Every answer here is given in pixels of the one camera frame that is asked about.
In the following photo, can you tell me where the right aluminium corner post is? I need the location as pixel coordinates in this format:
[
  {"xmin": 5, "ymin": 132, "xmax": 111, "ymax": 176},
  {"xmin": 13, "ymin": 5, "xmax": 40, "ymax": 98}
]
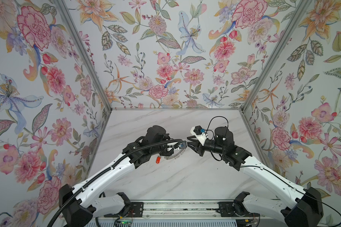
[{"xmin": 240, "ymin": 0, "xmax": 310, "ymax": 113}]

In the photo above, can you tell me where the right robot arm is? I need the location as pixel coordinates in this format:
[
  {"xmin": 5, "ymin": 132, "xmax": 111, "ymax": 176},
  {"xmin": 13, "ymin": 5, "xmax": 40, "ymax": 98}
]
[{"xmin": 187, "ymin": 126, "xmax": 324, "ymax": 227}]

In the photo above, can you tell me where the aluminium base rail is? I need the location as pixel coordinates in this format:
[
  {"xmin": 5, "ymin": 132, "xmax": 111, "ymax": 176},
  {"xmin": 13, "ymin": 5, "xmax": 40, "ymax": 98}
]
[{"xmin": 96, "ymin": 200, "xmax": 302, "ymax": 227}]

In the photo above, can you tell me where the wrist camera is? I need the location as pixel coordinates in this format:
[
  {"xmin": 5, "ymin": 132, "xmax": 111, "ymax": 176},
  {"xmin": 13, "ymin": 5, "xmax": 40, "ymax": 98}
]
[
  {"xmin": 166, "ymin": 141, "xmax": 187, "ymax": 152},
  {"xmin": 190, "ymin": 126, "xmax": 208, "ymax": 145}
]

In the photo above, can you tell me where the left aluminium corner post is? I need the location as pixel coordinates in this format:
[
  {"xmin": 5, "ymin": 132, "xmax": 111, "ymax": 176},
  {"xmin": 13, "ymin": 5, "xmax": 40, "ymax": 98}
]
[{"xmin": 54, "ymin": 0, "xmax": 112, "ymax": 112}]

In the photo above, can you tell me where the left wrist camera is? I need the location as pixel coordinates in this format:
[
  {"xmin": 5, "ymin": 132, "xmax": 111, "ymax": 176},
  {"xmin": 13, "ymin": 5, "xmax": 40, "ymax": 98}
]
[{"xmin": 166, "ymin": 141, "xmax": 187, "ymax": 152}]

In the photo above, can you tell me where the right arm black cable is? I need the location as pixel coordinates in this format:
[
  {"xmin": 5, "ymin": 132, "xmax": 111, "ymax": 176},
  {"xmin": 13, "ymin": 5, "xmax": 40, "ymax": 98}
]
[{"xmin": 206, "ymin": 115, "xmax": 341, "ymax": 227}]

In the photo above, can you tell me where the red key tag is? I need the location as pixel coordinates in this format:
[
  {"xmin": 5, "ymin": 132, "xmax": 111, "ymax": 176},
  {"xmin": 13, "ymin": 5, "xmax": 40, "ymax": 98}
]
[{"xmin": 156, "ymin": 156, "xmax": 161, "ymax": 164}]

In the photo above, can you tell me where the aluminium corner post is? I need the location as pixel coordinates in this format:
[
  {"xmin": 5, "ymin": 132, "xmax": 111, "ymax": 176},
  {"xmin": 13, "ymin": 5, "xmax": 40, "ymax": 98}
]
[
  {"xmin": 240, "ymin": 0, "xmax": 310, "ymax": 113},
  {"xmin": 54, "ymin": 0, "xmax": 112, "ymax": 112}
]

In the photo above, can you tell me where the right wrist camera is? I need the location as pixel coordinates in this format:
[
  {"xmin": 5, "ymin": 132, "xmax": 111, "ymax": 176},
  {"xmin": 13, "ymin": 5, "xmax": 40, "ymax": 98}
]
[{"xmin": 190, "ymin": 126, "xmax": 208, "ymax": 145}]

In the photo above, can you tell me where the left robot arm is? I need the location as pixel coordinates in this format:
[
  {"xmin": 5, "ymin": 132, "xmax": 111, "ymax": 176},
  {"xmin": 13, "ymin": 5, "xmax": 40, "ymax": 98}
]
[{"xmin": 48, "ymin": 125, "xmax": 187, "ymax": 227}]

